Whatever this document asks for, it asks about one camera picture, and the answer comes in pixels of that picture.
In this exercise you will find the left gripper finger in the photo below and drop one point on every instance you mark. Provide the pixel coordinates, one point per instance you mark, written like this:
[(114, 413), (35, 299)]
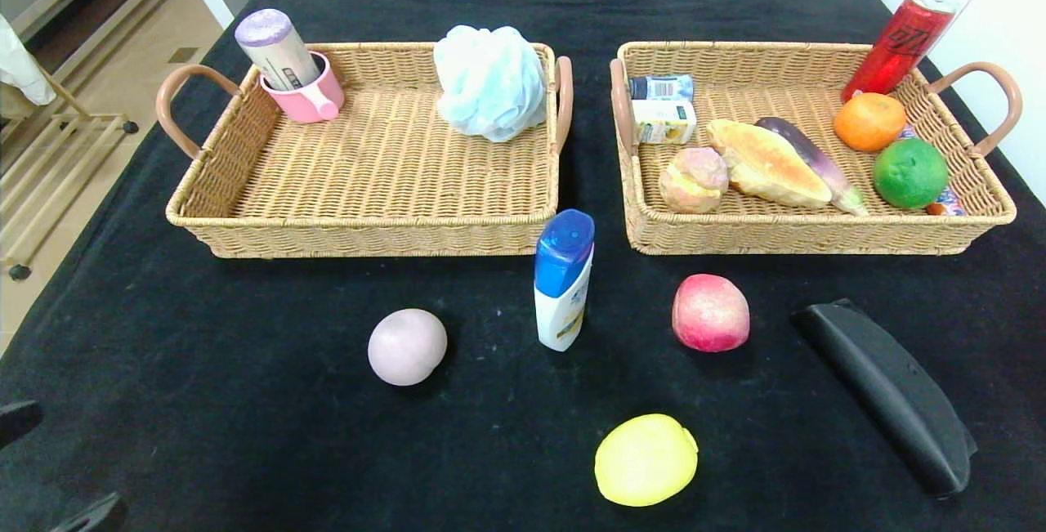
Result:
[(18, 423), (94, 516)]

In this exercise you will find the white shampoo bottle blue cap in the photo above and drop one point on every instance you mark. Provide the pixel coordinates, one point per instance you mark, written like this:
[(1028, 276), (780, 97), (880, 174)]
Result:
[(562, 262)]

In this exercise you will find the yellow round fruit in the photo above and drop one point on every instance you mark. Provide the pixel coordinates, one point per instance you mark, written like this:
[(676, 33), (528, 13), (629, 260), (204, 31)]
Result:
[(645, 460)]

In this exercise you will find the red peach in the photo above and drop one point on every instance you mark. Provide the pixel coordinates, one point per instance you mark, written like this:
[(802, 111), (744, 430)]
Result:
[(709, 313)]

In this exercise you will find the black curved plastic piece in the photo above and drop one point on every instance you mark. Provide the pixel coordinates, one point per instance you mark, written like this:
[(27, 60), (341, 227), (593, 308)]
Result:
[(891, 389)]

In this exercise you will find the wicker basket holding pink mug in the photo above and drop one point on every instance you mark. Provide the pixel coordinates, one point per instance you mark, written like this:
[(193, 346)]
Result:
[(384, 172)]

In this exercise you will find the wicker basket holding food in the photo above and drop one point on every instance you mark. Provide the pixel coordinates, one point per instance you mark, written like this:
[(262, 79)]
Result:
[(776, 91)]

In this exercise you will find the pale purple round ball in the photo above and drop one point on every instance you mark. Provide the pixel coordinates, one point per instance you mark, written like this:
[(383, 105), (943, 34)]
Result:
[(407, 347)]

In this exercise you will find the white hanging cloth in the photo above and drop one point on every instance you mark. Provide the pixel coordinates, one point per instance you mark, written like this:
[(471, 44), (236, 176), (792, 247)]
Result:
[(20, 66)]

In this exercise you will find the black table cloth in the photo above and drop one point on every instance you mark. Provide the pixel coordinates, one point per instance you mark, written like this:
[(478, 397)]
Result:
[(490, 450)]

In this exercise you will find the pink mug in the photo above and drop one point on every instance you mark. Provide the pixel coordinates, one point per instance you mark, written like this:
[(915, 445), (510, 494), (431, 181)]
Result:
[(310, 103)]

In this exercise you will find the white tube with purple cap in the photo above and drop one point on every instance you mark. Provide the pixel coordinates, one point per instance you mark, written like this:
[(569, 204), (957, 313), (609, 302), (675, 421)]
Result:
[(274, 46)]

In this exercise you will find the light blue bath pouf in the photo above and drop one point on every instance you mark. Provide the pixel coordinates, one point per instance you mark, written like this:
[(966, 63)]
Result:
[(490, 82)]

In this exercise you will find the cream puff pastry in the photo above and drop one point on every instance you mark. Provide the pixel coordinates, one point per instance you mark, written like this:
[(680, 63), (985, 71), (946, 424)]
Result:
[(693, 181)]

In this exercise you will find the small white juice carton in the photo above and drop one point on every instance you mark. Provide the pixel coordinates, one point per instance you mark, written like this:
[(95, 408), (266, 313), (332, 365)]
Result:
[(663, 122)]

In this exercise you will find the small blue labelled bottle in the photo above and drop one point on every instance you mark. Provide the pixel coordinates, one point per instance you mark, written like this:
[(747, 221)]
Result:
[(662, 87)]

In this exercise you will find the golden bread loaf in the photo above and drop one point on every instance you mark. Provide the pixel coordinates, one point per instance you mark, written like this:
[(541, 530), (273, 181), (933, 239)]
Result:
[(768, 164)]

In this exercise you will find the purple eggplant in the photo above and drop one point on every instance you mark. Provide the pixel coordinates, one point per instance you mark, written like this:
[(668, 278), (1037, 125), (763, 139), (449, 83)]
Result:
[(805, 148)]

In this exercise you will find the orange fruit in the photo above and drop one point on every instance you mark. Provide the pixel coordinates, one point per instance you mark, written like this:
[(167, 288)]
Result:
[(869, 122)]

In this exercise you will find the green round fruit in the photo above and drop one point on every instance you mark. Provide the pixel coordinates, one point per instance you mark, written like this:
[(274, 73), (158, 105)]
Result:
[(909, 173)]

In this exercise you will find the colourful snack packet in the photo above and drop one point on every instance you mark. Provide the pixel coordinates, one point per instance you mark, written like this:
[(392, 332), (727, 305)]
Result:
[(948, 203)]

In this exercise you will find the red soda can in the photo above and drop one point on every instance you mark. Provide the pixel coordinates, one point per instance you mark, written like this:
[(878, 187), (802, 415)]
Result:
[(903, 42)]

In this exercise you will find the beige metal trolley frame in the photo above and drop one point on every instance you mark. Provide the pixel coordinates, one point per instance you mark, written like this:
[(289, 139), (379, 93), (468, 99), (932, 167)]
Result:
[(98, 118)]

